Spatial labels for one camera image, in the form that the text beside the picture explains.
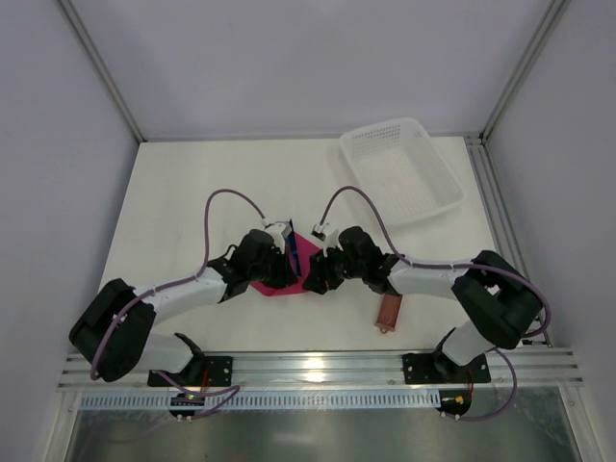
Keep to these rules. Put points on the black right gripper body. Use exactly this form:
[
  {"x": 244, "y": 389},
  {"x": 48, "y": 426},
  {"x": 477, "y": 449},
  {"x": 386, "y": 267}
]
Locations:
[{"x": 320, "y": 273}]

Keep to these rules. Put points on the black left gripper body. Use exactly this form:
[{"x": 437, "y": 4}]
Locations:
[{"x": 281, "y": 271}]

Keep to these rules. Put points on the pink paper napkin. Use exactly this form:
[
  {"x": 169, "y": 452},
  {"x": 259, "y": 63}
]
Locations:
[{"x": 305, "y": 249}]

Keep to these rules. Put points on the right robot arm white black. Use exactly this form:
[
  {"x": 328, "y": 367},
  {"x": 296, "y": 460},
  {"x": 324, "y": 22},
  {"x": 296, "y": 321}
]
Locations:
[{"x": 500, "y": 304}]

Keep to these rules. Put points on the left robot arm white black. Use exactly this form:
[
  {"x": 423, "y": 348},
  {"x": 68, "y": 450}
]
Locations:
[{"x": 115, "y": 332}]

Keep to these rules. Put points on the brown utensil tray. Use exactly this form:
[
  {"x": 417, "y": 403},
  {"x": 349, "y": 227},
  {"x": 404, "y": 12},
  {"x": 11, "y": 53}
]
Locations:
[{"x": 387, "y": 316}]

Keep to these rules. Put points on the white plastic basket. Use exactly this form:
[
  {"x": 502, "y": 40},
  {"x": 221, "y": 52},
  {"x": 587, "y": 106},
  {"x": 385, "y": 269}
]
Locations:
[{"x": 399, "y": 166}]

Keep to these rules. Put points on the left controller board black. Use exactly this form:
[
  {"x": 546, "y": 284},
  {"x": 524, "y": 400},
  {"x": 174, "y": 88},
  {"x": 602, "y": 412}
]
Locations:
[{"x": 187, "y": 407}]

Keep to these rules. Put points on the controller board black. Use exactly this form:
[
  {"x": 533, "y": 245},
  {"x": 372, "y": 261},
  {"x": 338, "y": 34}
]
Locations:
[
  {"x": 187, "y": 407},
  {"x": 454, "y": 406}
]

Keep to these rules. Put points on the right controller board black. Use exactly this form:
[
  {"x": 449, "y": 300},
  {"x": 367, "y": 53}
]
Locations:
[{"x": 454, "y": 406}]

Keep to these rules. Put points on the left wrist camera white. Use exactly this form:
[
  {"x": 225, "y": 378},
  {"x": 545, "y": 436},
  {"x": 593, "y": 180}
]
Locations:
[{"x": 279, "y": 230}]

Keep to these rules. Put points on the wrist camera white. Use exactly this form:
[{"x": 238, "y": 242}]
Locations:
[
  {"x": 279, "y": 230},
  {"x": 327, "y": 234}
]

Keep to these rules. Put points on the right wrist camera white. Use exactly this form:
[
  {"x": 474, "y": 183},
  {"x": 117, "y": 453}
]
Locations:
[{"x": 327, "y": 234}]

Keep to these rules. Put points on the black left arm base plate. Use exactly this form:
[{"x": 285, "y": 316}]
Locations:
[{"x": 210, "y": 371}]

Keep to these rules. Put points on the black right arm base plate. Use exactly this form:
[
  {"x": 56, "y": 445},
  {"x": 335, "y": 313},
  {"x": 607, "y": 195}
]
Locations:
[{"x": 432, "y": 369}]

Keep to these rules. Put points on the white slotted cable duct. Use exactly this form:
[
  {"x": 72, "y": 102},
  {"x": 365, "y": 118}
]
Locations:
[{"x": 270, "y": 400}]

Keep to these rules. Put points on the right side aluminium rail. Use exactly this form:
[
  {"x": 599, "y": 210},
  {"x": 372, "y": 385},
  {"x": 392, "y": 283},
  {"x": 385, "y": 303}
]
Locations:
[{"x": 500, "y": 222}]

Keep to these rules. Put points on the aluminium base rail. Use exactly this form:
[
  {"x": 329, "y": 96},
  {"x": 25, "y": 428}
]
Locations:
[{"x": 371, "y": 369}]

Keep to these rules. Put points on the left aluminium frame post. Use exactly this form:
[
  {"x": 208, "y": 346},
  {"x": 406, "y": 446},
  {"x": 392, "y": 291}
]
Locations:
[{"x": 82, "y": 34}]

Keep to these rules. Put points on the aluminium frame post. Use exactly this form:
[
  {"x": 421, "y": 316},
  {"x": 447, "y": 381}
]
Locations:
[
  {"x": 537, "y": 41},
  {"x": 82, "y": 34}
]

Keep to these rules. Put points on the right aluminium frame post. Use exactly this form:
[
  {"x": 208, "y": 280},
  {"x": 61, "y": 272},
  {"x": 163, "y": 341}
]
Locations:
[{"x": 537, "y": 41}]

